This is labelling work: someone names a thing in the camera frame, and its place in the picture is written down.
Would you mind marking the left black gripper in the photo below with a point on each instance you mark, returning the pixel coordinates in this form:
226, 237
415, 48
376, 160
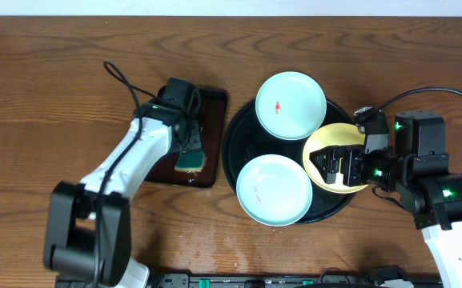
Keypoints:
190, 145

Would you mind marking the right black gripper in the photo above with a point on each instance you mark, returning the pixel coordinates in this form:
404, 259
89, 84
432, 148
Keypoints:
353, 154

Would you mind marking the green yellow sponge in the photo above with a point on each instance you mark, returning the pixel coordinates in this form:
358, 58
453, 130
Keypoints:
190, 162

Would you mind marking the yellow plate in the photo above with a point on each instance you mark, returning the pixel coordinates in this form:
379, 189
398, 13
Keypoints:
335, 134

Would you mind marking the light blue front plate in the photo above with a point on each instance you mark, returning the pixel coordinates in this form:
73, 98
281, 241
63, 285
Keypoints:
274, 190

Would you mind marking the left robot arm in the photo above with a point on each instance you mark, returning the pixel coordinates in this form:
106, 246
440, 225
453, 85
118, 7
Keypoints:
88, 232

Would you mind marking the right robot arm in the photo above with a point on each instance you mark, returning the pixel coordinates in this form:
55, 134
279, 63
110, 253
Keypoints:
410, 159

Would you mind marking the black rectangular water tray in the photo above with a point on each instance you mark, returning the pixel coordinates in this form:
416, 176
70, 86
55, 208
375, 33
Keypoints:
211, 121

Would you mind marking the black round tray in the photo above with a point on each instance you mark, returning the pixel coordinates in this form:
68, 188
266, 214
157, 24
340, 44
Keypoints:
246, 139

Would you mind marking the light blue plate ketchup stain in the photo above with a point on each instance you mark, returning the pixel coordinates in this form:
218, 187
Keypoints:
291, 105

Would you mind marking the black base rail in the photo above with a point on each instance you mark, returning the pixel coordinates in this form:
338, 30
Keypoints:
211, 281

